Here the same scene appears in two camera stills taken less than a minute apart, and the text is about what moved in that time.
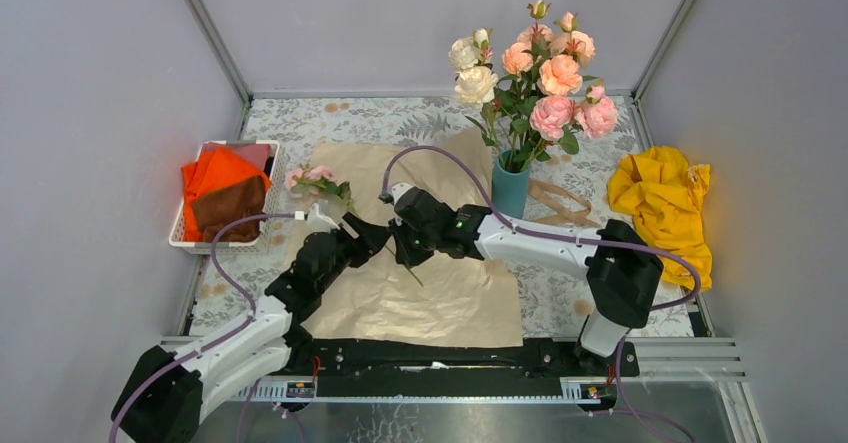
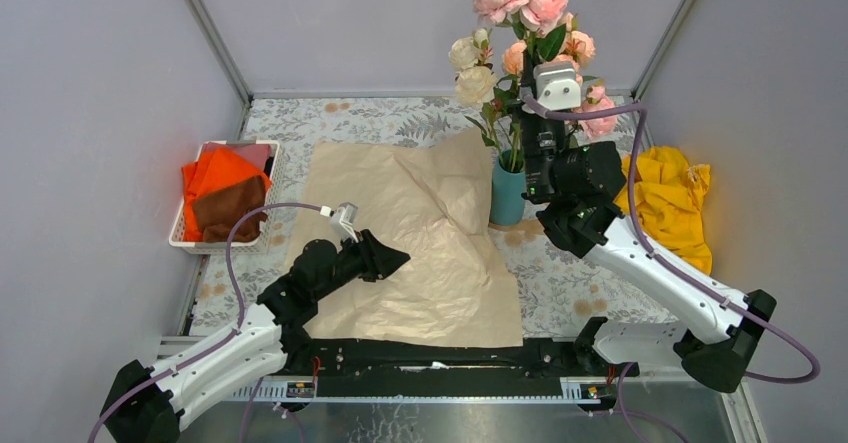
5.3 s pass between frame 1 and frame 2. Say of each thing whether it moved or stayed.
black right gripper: moved
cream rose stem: stayed
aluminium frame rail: stayed
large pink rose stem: moved
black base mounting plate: stayed
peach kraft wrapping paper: stayed
